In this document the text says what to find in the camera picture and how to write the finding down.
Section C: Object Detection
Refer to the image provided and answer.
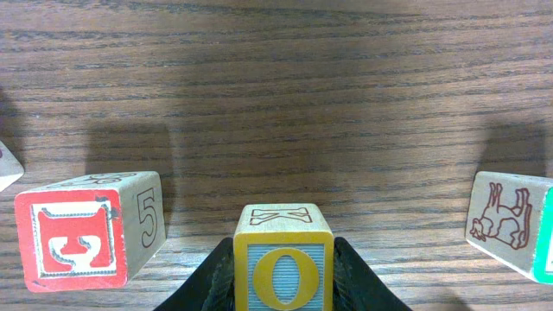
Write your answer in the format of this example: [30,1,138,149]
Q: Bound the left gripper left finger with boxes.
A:
[155,238,235,311]

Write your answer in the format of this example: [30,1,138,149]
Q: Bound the green F block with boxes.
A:
[465,171,552,284]

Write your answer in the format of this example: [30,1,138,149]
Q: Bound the red E block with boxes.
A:
[14,171,166,293]

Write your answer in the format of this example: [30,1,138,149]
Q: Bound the yellow O block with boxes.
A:
[233,203,334,311]

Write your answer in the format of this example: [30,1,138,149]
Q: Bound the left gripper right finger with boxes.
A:
[333,237,410,311]

